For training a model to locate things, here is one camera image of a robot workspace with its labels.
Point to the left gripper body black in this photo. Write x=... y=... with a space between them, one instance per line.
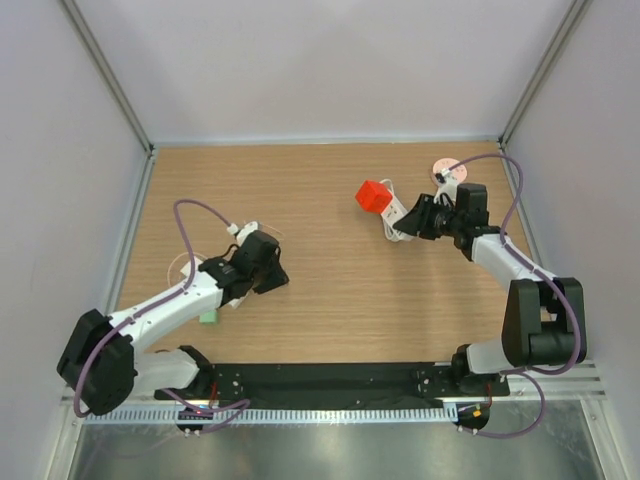
x=258 y=278

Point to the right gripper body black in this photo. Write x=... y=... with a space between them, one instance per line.
x=439 y=220

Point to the white green power strip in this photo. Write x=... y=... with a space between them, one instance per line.
x=393 y=212

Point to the red cube socket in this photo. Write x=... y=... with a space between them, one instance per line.
x=373 y=196

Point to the pink round socket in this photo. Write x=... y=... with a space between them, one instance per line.
x=458 y=172

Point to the green usb charger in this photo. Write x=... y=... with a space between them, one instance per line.
x=209 y=318

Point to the white charger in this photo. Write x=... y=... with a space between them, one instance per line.
x=186 y=269
x=235 y=303

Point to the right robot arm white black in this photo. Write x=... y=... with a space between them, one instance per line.
x=544 y=321

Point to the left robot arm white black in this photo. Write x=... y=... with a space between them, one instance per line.
x=106 y=359

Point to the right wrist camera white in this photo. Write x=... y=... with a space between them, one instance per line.
x=447 y=187

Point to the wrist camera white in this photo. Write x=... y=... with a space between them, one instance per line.
x=447 y=187
x=240 y=233

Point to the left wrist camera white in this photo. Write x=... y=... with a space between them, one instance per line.
x=240 y=233

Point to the slotted cable duct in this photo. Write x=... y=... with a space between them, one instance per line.
x=139 y=414

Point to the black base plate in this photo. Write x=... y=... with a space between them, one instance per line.
x=342 y=386

